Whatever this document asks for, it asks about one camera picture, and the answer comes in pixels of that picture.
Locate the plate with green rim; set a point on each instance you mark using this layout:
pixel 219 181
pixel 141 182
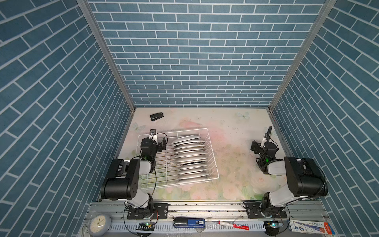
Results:
pixel 189 144

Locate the white plate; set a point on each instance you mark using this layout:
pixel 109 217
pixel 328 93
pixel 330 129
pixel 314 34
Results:
pixel 194 177
pixel 192 166
pixel 190 171
pixel 183 161
pixel 190 154

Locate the plate with orange sun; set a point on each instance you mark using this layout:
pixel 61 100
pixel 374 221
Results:
pixel 185 138

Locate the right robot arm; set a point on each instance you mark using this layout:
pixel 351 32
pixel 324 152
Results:
pixel 304 179

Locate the white wire dish rack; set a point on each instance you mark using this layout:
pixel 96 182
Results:
pixel 166 168

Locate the black stapler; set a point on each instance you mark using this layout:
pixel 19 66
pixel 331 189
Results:
pixel 156 116

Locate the controller board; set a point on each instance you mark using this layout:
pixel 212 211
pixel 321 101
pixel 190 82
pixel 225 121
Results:
pixel 273 225
pixel 145 227

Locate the aluminium mounting rail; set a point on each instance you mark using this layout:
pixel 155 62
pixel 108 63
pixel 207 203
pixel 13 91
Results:
pixel 212 211

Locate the red handled screwdriver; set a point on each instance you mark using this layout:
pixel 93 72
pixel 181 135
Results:
pixel 237 226

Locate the plate with red lettering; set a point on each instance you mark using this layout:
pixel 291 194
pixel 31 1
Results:
pixel 192 149

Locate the blue black handheld device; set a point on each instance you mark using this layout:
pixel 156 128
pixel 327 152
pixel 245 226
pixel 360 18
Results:
pixel 188 222

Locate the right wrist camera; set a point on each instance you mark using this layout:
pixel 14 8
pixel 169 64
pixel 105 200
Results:
pixel 266 137

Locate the left controller board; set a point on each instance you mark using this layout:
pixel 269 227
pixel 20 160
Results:
pixel 145 227

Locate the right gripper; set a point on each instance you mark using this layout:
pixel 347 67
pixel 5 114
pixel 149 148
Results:
pixel 268 145

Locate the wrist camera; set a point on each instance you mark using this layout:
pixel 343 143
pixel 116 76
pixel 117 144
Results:
pixel 266 137
pixel 153 134

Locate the white round clock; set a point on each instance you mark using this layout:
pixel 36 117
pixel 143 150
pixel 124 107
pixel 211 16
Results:
pixel 99 225

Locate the white toothpaste box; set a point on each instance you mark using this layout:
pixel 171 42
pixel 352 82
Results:
pixel 311 227

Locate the right controller board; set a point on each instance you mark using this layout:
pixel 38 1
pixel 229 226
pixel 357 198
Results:
pixel 273 225

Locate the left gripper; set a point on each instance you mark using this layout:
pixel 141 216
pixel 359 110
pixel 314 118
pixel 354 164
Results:
pixel 149 140

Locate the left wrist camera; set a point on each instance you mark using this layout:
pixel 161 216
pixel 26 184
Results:
pixel 153 134

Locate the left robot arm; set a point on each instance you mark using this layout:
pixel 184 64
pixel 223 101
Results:
pixel 122 181

